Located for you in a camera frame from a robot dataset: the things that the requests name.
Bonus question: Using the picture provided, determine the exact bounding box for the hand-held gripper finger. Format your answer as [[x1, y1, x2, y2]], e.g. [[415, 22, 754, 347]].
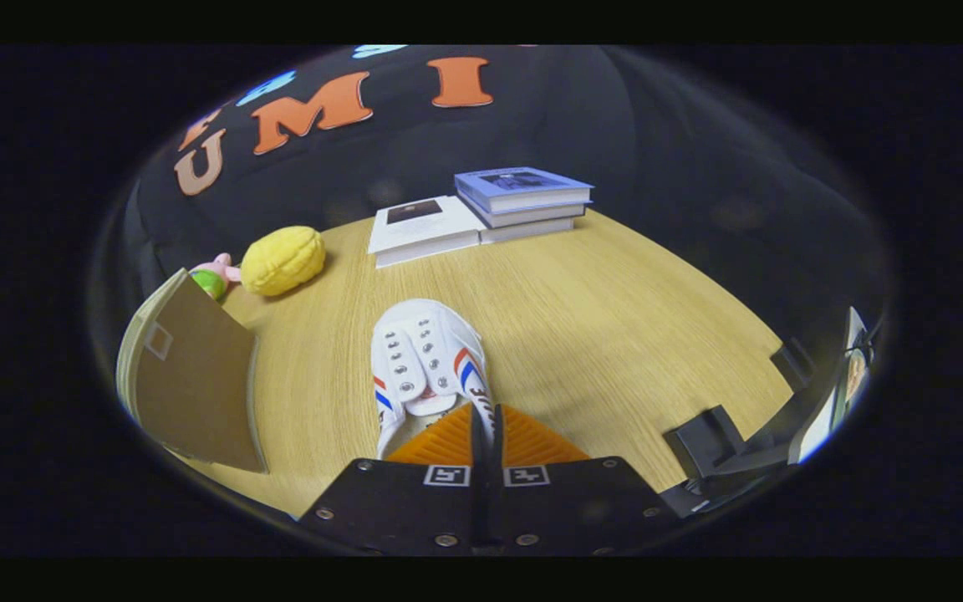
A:
[[298, 401, 487, 557], [488, 403, 685, 557]]

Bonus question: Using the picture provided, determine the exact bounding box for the white striped canvas shoe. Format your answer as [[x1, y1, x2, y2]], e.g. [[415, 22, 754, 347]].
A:
[[371, 298, 496, 461]]

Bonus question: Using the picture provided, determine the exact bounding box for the beige fabric storage box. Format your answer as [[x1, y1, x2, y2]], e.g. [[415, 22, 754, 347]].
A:
[[116, 268, 270, 475]]

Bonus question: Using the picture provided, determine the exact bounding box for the black desk clamp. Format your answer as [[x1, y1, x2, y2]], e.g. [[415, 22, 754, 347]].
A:
[[664, 406, 746, 479], [770, 338, 818, 390]]

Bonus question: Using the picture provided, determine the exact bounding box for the plain white book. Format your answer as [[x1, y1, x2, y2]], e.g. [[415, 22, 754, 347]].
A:
[[480, 217, 577, 245]]

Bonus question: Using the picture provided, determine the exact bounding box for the white book with dark photo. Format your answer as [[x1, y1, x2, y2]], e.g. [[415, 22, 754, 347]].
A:
[[367, 196, 487, 269]]

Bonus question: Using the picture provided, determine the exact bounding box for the grey blue book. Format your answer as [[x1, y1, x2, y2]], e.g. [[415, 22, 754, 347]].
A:
[[458, 196, 590, 229]]

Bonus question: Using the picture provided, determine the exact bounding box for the yellow plush toy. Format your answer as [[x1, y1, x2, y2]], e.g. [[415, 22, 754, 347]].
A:
[[240, 226, 327, 297]]

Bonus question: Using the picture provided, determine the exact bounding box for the blue cover book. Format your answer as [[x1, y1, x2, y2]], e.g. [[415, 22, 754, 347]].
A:
[[454, 166, 595, 215]]

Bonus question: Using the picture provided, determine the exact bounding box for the pink and green plush toy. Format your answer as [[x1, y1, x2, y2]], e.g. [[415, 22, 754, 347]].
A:
[[189, 253, 242, 303]]

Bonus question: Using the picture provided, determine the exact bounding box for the monitor screen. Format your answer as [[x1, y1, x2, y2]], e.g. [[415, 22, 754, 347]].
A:
[[787, 306, 876, 466]]

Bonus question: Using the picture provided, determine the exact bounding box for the black backdrop cloth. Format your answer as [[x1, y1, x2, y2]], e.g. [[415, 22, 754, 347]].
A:
[[93, 46, 892, 419]]

